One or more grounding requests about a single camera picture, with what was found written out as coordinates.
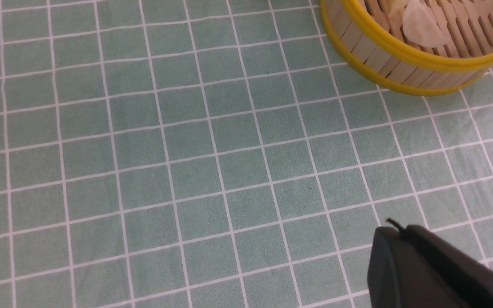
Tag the green checkered tablecloth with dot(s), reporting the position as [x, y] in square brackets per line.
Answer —
[218, 154]

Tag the bamboo steamer tray yellow rim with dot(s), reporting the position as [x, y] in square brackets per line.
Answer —
[378, 48]

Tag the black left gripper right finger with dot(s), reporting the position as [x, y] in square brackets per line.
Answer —
[469, 279]

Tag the white dumpling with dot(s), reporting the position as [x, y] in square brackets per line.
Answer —
[421, 27]

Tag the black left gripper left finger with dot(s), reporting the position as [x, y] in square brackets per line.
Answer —
[399, 276]

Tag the pale green dumpling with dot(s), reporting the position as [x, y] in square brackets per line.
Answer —
[395, 8]

